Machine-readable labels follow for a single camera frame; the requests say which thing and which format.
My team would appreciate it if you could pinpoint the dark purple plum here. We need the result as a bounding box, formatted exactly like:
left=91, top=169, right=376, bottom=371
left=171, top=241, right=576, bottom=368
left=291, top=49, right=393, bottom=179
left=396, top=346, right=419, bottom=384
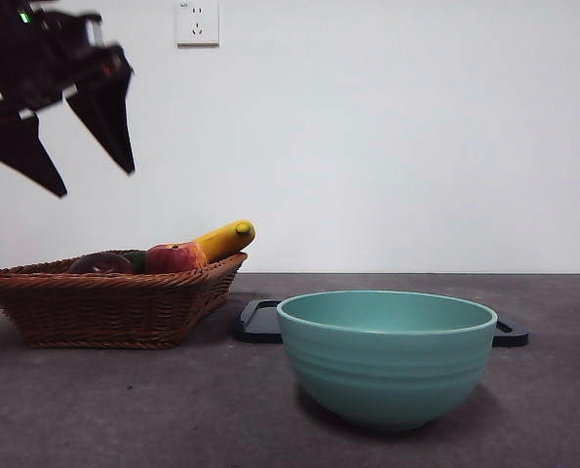
left=68, top=252, right=137, bottom=275

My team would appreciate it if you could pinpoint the teal ribbed bowl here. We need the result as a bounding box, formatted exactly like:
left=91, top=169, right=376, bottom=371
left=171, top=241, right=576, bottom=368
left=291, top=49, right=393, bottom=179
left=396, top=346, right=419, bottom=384
left=275, top=290, right=498, bottom=433

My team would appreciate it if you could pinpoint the green avocado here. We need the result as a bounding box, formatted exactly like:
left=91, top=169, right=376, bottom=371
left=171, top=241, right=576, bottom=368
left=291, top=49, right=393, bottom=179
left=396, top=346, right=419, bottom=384
left=123, top=251, right=148, bottom=274

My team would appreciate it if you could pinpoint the red yellow apple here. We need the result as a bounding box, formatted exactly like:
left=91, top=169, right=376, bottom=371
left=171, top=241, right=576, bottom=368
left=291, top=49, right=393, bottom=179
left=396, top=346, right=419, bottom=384
left=145, top=242, right=208, bottom=274

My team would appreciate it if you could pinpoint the yellow banana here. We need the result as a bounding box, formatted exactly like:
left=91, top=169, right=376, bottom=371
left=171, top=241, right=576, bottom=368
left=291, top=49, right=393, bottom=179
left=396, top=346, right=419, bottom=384
left=191, top=219, right=256, bottom=264

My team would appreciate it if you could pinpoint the brown wicker basket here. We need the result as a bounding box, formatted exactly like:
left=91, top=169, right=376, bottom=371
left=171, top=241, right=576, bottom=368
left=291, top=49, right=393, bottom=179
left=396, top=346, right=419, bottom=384
left=0, top=251, right=250, bottom=350

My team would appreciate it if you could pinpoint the black rectangular tray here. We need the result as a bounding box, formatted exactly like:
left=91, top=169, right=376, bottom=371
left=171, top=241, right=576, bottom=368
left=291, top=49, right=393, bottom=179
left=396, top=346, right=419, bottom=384
left=233, top=299, right=531, bottom=348

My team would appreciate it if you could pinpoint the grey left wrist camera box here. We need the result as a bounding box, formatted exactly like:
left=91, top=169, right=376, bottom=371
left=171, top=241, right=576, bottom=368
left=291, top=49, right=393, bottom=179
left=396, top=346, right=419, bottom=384
left=74, top=14, right=103, bottom=48

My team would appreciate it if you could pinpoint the white wall socket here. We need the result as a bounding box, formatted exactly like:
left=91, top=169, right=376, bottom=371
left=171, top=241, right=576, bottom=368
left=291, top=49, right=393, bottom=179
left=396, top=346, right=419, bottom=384
left=175, top=2, right=220, bottom=49

